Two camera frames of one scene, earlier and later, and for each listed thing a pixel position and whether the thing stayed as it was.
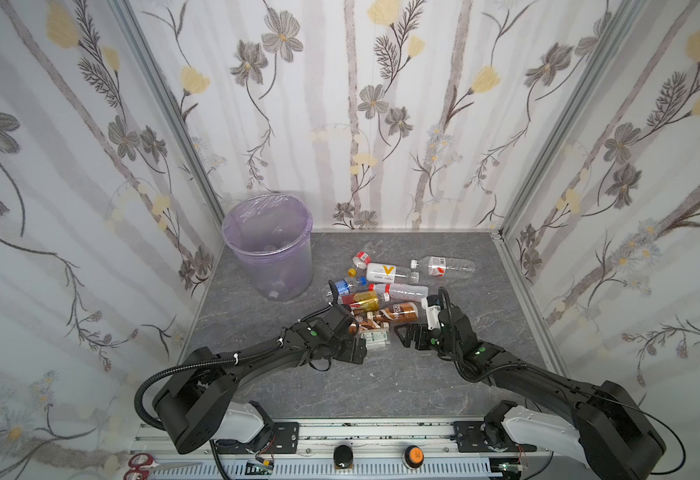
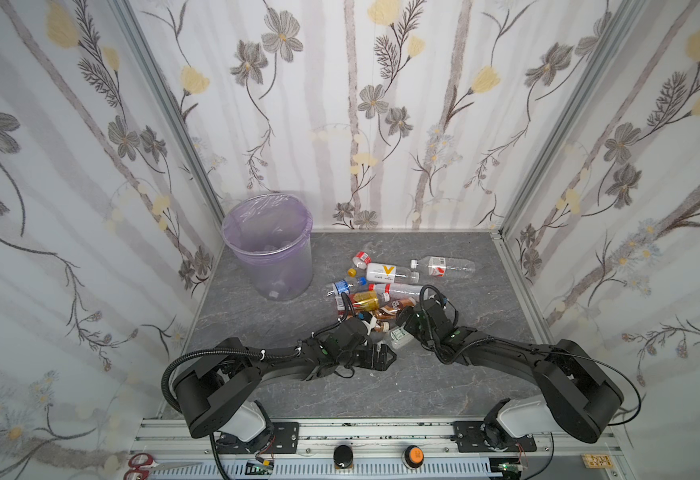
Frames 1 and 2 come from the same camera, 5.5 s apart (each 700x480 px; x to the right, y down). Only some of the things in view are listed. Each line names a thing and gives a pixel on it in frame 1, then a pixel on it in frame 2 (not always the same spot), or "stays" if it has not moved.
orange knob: [412, 456] stays
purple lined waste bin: [270, 237] stays
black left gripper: [356, 349] to [371, 354]
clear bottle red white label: [444, 267] stays
